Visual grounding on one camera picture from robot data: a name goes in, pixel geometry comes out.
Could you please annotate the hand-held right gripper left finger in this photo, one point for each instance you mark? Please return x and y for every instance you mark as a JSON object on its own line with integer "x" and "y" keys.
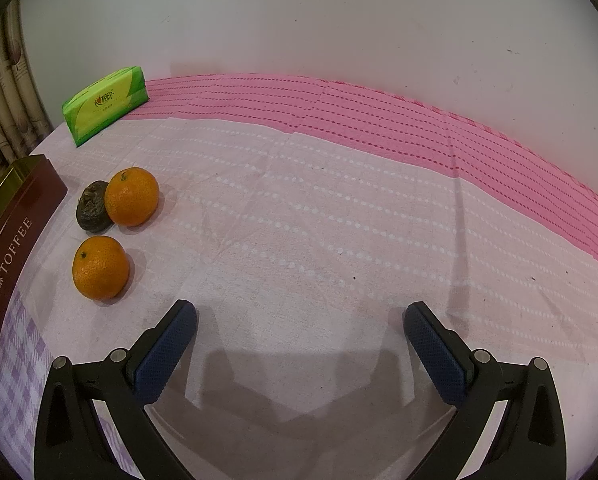
{"x": 166, "y": 355}

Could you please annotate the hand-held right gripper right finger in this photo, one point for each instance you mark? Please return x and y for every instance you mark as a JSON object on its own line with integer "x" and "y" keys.
{"x": 436, "y": 355}

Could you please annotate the orange tangerine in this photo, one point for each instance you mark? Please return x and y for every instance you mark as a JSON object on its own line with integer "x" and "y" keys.
{"x": 131, "y": 197}
{"x": 100, "y": 268}

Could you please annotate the dark wrinkled passion fruit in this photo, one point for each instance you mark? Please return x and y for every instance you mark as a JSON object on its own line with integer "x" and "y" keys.
{"x": 91, "y": 209}

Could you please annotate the gold metal tin box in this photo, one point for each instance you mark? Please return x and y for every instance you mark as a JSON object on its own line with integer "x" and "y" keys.
{"x": 14, "y": 240}

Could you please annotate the pink and purple tablecloth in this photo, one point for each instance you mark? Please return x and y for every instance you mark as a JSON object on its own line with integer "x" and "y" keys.
{"x": 304, "y": 200}

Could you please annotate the green tissue pack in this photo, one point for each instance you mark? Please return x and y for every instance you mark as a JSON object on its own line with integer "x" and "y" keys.
{"x": 106, "y": 102}

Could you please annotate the beige patterned curtain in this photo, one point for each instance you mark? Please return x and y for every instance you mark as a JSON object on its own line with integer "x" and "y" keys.
{"x": 9, "y": 100}

